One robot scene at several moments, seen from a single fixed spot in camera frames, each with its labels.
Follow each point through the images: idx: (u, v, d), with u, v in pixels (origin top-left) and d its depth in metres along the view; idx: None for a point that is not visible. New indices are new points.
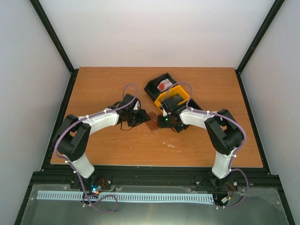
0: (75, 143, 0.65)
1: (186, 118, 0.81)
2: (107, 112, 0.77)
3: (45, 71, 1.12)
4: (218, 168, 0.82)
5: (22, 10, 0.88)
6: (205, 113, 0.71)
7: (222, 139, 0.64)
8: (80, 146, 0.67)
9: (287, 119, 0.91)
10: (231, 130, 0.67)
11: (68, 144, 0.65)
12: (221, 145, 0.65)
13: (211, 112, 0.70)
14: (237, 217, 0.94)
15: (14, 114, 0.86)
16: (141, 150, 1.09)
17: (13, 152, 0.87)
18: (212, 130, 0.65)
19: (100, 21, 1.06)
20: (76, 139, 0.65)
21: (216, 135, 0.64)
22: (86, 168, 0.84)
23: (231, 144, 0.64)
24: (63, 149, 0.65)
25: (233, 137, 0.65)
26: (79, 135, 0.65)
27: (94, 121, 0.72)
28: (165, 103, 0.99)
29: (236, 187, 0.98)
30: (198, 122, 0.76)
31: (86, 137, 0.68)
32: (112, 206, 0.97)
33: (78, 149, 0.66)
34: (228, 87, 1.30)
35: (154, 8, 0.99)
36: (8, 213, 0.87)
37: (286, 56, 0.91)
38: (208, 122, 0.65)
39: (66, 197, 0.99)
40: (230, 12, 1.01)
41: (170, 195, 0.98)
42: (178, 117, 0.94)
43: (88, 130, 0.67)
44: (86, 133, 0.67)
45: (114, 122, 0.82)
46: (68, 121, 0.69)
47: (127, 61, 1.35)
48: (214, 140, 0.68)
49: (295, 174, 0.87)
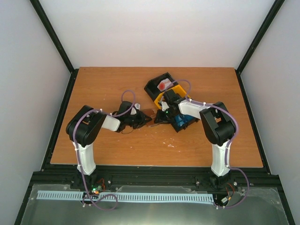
0: (93, 126, 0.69)
1: (184, 109, 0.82)
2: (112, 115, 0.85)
3: (45, 71, 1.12)
4: (216, 165, 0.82)
5: (23, 10, 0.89)
6: (202, 105, 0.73)
7: (214, 129, 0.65)
8: (95, 131, 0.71)
9: (287, 119, 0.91)
10: (224, 121, 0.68)
11: (86, 126, 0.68)
12: (212, 135, 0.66)
13: (208, 104, 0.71)
14: (237, 217, 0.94)
15: (14, 114, 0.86)
16: (141, 150, 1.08)
17: (13, 152, 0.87)
18: (204, 119, 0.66)
19: (100, 21, 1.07)
20: (93, 123, 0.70)
21: (209, 125, 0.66)
22: (91, 163, 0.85)
23: (221, 134, 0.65)
24: (78, 134, 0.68)
25: (224, 127, 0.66)
26: (98, 119, 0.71)
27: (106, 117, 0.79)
28: (167, 94, 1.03)
29: (236, 187, 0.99)
30: (194, 113, 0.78)
31: (100, 124, 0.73)
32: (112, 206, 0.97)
33: (91, 136, 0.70)
34: (228, 87, 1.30)
35: (154, 8, 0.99)
36: (8, 213, 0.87)
37: (286, 56, 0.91)
38: (201, 112, 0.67)
39: (66, 197, 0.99)
40: (229, 12, 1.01)
41: (170, 195, 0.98)
42: (177, 108, 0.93)
43: (103, 118, 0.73)
44: (102, 120, 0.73)
45: (115, 126, 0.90)
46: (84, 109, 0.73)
47: (127, 62, 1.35)
48: (207, 130, 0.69)
49: (294, 174, 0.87)
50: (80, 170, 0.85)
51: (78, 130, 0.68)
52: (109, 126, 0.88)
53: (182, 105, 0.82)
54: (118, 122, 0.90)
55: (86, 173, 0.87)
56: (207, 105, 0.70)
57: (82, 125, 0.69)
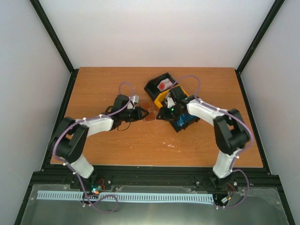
0: (75, 143, 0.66)
1: (193, 110, 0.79)
2: (101, 117, 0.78)
3: (45, 71, 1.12)
4: (220, 168, 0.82)
5: (23, 10, 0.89)
6: (215, 109, 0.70)
7: (228, 138, 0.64)
8: (79, 146, 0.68)
9: (287, 119, 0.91)
10: (238, 130, 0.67)
11: (67, 145, 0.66)
12: (224, 144, 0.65)
13: (222, 110, 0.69)
14: (237, 217, 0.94)
15: (13, 114, 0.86)
16: (141, 150, 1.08)
17: (13, 153, 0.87)
18: (218, 128, 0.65)
19: (100, 21, 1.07)
20: (75, 139, 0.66)
21: (222, 133, 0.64)
22: (85, 170, 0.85)
23: (233, 144, 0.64)
24: (61, 151, 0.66)
25: (237, 138, 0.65)
26: (79, 135, 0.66)
27: (91, 123, 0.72)
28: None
29: (236, 187, 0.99)
30: (205, 116, 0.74)
31: (84, 137, 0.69)
32: (112, 206, 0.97)
33: (75, 151, 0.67)
34: (228, 87, 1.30)
35: (154, 8, 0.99)
36: (8, 213, 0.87)
37: (286, 56, 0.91)
38: (216, 120, 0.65)
39: (66, 197, 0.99)
40: (229, 12, 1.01)
41: (170, 195, 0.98)
42: (184, 106, 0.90)
43: (86, 131, 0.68)
44: (85, 133, 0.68)
45: (108, 127, 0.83)
46: (64, 123, 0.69)
47: (127, 62, 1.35)
48: (219, 138, 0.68)
49: (294, 174, 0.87)
50: (78, 176, 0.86)
51: (59, 148, 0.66)
52: (101, 129, 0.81)
53: (191, 105, 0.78)
54: (111, 120, 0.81)
55: (84, 176, 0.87)
56: (221, 112, 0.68)
57: (63, 143, 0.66)
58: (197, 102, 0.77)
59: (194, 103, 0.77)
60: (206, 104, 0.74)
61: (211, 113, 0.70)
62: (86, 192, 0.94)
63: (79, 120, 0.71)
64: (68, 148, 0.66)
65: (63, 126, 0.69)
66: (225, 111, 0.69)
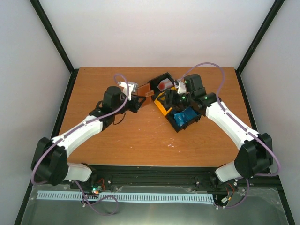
0: (53, 171, 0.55)
1: (212, 116, 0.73)
2: (86, 124, 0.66)
3: (45, 72, 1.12)
4: (224, 173, 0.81)
5: (23, 10, 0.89)
6: (244, 129, 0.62)
7: (252, 168, 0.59)
8: (58, 172, 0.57)
9: (287, 120, 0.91)
10: (263, 153, 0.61)
11: (45, 172, 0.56)
12: (246, 170, 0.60)
13: (253, 133, 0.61)
14: (237, 217, 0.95)
15: (13, 113, 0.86)
16: (141, 150, 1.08)
17: (13, 153, 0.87)
18: (247, 156, 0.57)
19: (100, 21, 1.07)
20: (52, 166, 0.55)
21: (249, 162, 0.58)
22: (82, 176, 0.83)
23: (256, 170, 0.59)
24: (42, 176, 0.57)
25: (261, 162, 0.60)
26: (56, 161, 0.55)
27: (71, 139, 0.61)
28: (192, 81, 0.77)
29: (236, 187, 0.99)
30: (226, 128, 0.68)
31: (63, 161, 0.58)
32: (111, 209, 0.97)
33: (57, 174, 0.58)
34: (228, 87, 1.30)
35: (154, 8, 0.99)
36: (8, 213, 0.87)
37: (286, 56, 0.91)
38: (246, 147, 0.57)
39: (66, 197, 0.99)
40: (229, 12, 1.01)
41: (170, 195, 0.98)
42: (203, 105, 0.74)
43: (64, 153, 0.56)
44: (63, 158, 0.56)
45: (98, 129, 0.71)
46: (41, 146, 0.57)
47: (127, 62, 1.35)
48: (240, 161, 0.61)
49: (295, 174, 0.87)
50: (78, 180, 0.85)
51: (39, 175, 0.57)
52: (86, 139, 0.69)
53: (211, 112, 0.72)
54: (100, 123, 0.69)
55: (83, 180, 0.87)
56: (251, 136, 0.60)
57: (40, 170, 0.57)
58: (221, 110, 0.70)
59: (218, 110, 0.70)
60: (231, 116, 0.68)
61: (236, 131, 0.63)
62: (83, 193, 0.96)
63: (57, 140, 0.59)
64: (46, 176, 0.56)
65: (38, 149, 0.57)
66: (255, 134, 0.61)
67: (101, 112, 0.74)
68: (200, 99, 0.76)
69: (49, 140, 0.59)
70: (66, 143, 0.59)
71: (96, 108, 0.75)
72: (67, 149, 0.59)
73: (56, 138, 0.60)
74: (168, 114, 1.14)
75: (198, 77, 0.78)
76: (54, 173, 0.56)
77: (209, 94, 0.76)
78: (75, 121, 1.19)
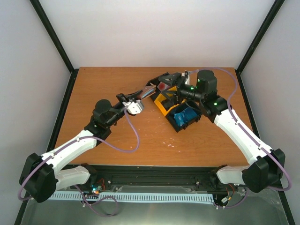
0: (39, 189, 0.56)
1: (221, 125, 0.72)
2: (78, 140, 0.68)
3: (45, 73, 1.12)
4: (227, 176, 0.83)
5: (22, 10, 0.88)
6: (258, 144, 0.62)
7: (262, 183, 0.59)
8: (45, 191, 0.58)
9: (287, 121, 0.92)
10: (274, 168, 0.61)
11: (32, 188, 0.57)
12: (255, 185, 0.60)
13: (266, 149, 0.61)
14: (236, 217, 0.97)
15: (13, 113, 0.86)
16: (141, 150, 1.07)
17: (14, 153, 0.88)
18: (259, 173, 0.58)
19: (99, 21, 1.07)
20: (40, 183, 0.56)
21: (259, 178, 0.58)
22: (78, 180, 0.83)
23: (266, 185, 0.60)
24: (29, 192, 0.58)
25: (272, 178, 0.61)
26: (42, 180, 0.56)
27: (62, 157, 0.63)
28: (208, 84, 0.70)
29: (236, 187, 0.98)
30: (236, 138, 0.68)
31: (51, 181, 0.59)
32: (110, 211, 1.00)
33: (45, 192, 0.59)
34: (228, 87, 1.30)
35: (153, 8, 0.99)
36: (9, 213, 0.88)
37: (286, 56, 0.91)
38: (258, 165, 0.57)
39: (66, 197, 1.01)
40: (229, 12, 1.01)
41: (170, 195, 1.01)
42: (212, 111, 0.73)
43: (51, 173, 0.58)
44: (50, 177, 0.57)
45: (92, 144, 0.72)
46: (29, 162, 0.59)
47: (126, 62, 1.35)
48: (249, 176, 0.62)
49: (295, 174, 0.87)
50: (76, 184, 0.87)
51: (26, 190, 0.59)
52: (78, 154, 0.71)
53: (221, 123, 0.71)
54: (93, 139, 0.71)
55: (82, 182, 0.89)
56: (264, 152, 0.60)
57: (29, 185, 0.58)
58: (233, 120, 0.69)
59: (229, 119, 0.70)
60: (243, 127, 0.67)
61: (249, 145, 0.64)
62: (82, 193, 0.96)
63: (47, 158, 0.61)
64: (33, 193, 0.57)
65: (26, 166, 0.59)
66: (268, 150, 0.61)
67: (95, 127, 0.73)
68: (210, 105, 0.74)
69: (39, 157, 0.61)
70: (55, 161, 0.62)
71: (92, 121, 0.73)
72: (56, 167, 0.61)
73: (46, 155, 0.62)
74: (168, 114, 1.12)
75: (214, 79, 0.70)
76: (40, 191, 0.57)
77: (220, 99, 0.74)
78: (75, 121, 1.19)
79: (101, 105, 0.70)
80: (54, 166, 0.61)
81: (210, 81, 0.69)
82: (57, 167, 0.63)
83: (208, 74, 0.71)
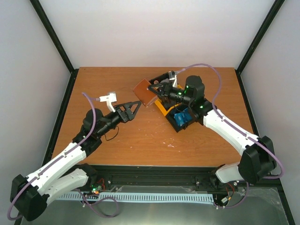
0: (27, 211, 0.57)
1: (210, 126, 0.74)
2: (65, 155, 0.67)
3: (45, 73, 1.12)
4: (226, 175, 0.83)
5: (22, 10, 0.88)
6: (244, 134, 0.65)
7: (257, 173, 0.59)
8: (34, 210, 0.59)
9: (286, 121, 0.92)
10: (265, 156, 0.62)
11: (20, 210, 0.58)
12: (251, 176, 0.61)
13: (252, 138, 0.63)
14: (236, 217, 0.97)
15: (13, 113, 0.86)
16: (141, 150, 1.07)
17: (14, 154, 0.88)
18: (250, 161, 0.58)
19: (99, 20, 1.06)
20: (26, 206, 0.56)
21: (253, 168, 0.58)
22: (75, 185, 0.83)
23: (261, 174, 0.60)
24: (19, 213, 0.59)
25: (265, 166, 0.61)
26: (28, 202, 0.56)
27: (47, 177, 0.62)
28: (196, 91, 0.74)
29: (236, 187, 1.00)
30: (226, 136, 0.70)
31: (39, 201, 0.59)
32: (111, 211, 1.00)
33: (35, 211, 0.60)
34: (228, 86, 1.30)
35: (153, 8, 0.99)
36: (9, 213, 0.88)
37: (286, 56, 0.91)
38: (248, 153, 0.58)
39: (67, 197, 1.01)
40: (229, 12, 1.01)
41: (170, 195, 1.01)
42: (199, 115, 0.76)
43: (38, 195, 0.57)
44: (36, 198, 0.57)
45: (81, 156, 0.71)
46: (14, 186, 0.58)
47: (126, 62, 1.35)
48: (243, 168, 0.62)
49: (294, 174, 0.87)
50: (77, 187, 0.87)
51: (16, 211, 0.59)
52: (66, 169, 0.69)
53: (211, 123, 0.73)
54: (82, 152, 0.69)
55: (82, 184, 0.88)
56: (251, 140, 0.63)
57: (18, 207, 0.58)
58: (219, 117, 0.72)
59: (216, 117, 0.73)
60: (229, 123, 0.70)
61: (237, 137, 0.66)
62: (82, 193, 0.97)
63: (31, 180, 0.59)
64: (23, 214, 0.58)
65: (12, 188, 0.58)
66: (255, 138, 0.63)
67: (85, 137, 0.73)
68: (196, 108, 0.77)
69: (24, 179, 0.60)
70: (40, 182, 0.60)
71: (82, 131, 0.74)
72: (41, 188, 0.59)
73: (31, 176, 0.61)
74: (168, 114, 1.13)
75: (202, 86, 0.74)
76: (29, 212, 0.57)
77: (206, 102, 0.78)
78: (75, 121, 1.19)
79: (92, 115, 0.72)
80: (40, 188, 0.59)
81: (199, 88, 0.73)
82: (44, 187, 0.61)
83: (196, 81, 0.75)
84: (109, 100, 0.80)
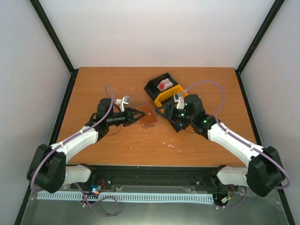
0: (51, 176, 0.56)
1: (214, 138, 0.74)
2: (83, 133, 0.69)
3: (45, 73, 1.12)
4: (228, 178, 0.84)
5: (22, 11, 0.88)
6: (248, 145, 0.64)
7: (265, 184, 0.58)
8: (56, 179, 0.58)
9: (286, 122, 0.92)
10: (273, 167, 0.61)
11: (42, 178, 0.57)
12: (260, 188, 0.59)
13: (257, 148, 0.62)
14: (236, 217, 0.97)
15: (13, 113, 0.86)
16: (141, 150, 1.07)
17: (14, 154, 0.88)
18: (257, 172, 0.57)
19: (99, 20, 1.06)
20: (52, 172, 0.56)
21: (261, 179, 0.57)
22: (80, 177, 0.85)
23: (271, 186, 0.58)
24: (40, 183, 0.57)
25: (273, 177, 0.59)
26: (55, 167, 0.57)
27: (69, 146, 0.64)
28: (194, 106, 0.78)
29: (236, 187, 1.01)
30: (231, 147, 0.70)
31: (63, 168, 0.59)
32: (111, 210, 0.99)
33: (56, 180, 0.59)
34: (228, 87, 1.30)
35: (153, 7, 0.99)
36: (8, 213, 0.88)
37: (286, 56, 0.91)
38: (254, 164, 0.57)
39: (66, 197, 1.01)
40: (229, 12, 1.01)
41: (170, 195, 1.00)
42: (204, 129, 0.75)
43: (63, 159, 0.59)
44: (62, 163, 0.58)
45: (93, 139, 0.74)
46: (40, 152, 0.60)
47: (127, 62, 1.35)
48: (252, 180, 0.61)
49: (294, 175, 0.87)
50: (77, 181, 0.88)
51: (37, 183, 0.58)
52: (84, 145, 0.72)
53: (214, 134, 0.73)
54: (95, 132, 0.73)
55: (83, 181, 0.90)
56: (256, 151, 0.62)
57: (39, 177, 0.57)
58: (222, 130, 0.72)
59: (220, 131, 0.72)
60: (234, 135, 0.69)
61: (242, 148, 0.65)
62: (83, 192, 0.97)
63: (56, 147, 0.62)
64: (45, 184, 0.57)
65: (37, 156, 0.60)
66: (259, 149, 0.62)
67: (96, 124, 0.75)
68: (200, 123, 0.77)
69: (48, 147, 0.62)
70: (64, 149, 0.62)
71: (92, 120, 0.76)
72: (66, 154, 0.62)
73: (55, 145, 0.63)
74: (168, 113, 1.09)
75: (199, 100, 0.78)
76: (53, 178, 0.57)
77: (209, 116, 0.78)
78: (75, 122, 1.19)
79: (106, 102, 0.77)
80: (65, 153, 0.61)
81: (196, 103, 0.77)
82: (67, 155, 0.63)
83: (193, 97, 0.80)
84: (123, 102, 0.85)
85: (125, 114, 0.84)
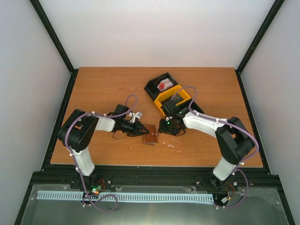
0: (84, 133, 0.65)
1: (191, 125, 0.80)
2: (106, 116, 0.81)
3: (45, 73, 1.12)
4: (223, 173, 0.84)
5: (22, 11, 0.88)
6: (214, 120, 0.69)
7: (234, 150, 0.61)
8: (85, 138, 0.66)
9: (287, 121, 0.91)
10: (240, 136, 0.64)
11: (74, 135, 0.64)
12: (231, 156, 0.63)
13: (221, 120, 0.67)
14: (237, 217, 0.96)
15: (12, 112, 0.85)
16: (141, 150, 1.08)
17: (13, 153, 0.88)
18: (223, 139, 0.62)
19: (99, 21, 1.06)
20: (85, 129, 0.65)
21: (228, 146, 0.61)
22: (86, 166, 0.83)
23: (242, 154, 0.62)
24: (71, 140, 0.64)
25: (242, 145, 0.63)
26: (89, 125, 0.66)
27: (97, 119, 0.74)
28: (165, 105, 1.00)
29: (236, 187, 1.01)
30: (204, 129, 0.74)
31: (92, 129, 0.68)
32: (112, 204, 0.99)
33: (84, 140, 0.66)
34: (228, 87, 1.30)
35: (153, 7, 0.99)
36: (8, 213, 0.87)
37: (286, 55, 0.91)
38: (219, 132, 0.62)
39: (66, 197, 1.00)
40: (229, 12, 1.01)
41: (170, 195, 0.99)
42: (181, 120, 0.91)
43: (95, 122, 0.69)
44: (93, 124, 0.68)
45: (110, 126, 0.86)
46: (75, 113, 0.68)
47: (126, 62, 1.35)
48: (223, 150, 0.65)
49: (295, 174, 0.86)
50: (80, 171, 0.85)
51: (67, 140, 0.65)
52: (105, 128, 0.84)
53: (188, 120, 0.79)
54: (113, 122, 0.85)
55: (84, 174, 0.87)
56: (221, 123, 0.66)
57: (71, 134, 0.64)
58: (194, 115, 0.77)
59: (191, 116, 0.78)
60: (203, 116, 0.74)
61: (210, 123, 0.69)
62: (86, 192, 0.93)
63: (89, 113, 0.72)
64: (76, 140, 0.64)
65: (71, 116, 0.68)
66: (224, 121, 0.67)
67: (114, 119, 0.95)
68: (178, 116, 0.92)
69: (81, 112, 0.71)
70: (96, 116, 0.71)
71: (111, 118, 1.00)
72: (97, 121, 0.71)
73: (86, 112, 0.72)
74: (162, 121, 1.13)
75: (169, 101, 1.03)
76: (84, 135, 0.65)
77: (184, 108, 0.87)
78: None
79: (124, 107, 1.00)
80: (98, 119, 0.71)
81: (166, 102, 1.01)
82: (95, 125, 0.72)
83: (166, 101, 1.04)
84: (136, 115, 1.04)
85: (135, 125, 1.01)
